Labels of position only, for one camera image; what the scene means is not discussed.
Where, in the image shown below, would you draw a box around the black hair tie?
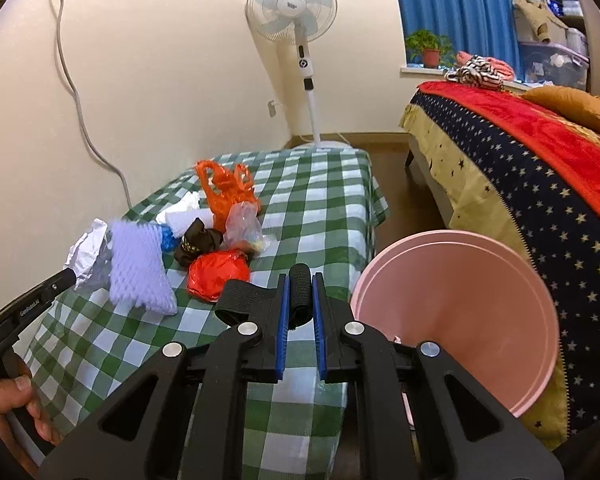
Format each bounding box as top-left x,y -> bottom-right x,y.
213,262 -> 313,331

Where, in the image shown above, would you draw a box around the red plastic bag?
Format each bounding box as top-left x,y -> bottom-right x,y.
186,249 -> 250,302

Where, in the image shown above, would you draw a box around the lavender foam fruit net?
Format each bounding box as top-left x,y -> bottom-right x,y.
109,220 -> 178,315

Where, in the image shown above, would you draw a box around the left hand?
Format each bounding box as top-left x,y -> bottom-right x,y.
0,356 -> 61,478

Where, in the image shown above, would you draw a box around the clear plastic bag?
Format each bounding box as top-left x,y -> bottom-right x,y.
223,202 -> 272,254

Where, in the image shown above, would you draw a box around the dark brown patterned wrapper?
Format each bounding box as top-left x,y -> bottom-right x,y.
173,219 -> 223,269

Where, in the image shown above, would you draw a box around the orange plastic bag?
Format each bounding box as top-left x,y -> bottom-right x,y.
195,160 -> 260,233

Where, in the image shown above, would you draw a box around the blue plastic wrapper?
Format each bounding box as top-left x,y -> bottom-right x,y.
159,223 -> 180,252

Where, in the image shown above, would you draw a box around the white crumpled tissue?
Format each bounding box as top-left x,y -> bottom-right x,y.
156,192 -> 213,238

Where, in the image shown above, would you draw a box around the pink plastic basin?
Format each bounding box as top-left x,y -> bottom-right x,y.
351,230 -> 558,416

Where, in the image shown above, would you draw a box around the navy star bed sheet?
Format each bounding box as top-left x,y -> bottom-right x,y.
401,90 -> 600,445

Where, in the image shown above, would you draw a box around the potted green plant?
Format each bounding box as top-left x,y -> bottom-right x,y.
404,28 -> 455,68

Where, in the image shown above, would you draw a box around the zebra striped cloth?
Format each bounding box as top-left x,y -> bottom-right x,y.
444,61 -> 504,91

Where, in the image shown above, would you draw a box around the white standing fan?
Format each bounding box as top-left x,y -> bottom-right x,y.
246,0 -> 349,150

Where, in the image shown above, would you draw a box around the pink folded clothes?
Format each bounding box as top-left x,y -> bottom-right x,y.
456,51 -> 515,81

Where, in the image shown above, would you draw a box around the red rose blanket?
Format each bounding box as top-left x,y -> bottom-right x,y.
418,81 -> 600,217

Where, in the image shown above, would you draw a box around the clear plastic storage box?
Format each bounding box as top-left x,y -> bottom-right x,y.
518,42 -> 590,91

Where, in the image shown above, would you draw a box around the orange brown pillow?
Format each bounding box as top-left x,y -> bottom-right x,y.
522,86 -> 600,133

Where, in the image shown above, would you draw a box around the beige jacket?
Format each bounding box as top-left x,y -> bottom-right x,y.
512,0 -> 568,46

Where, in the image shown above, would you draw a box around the grey wall cable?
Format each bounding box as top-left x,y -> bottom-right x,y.
51,0 -> 134,212

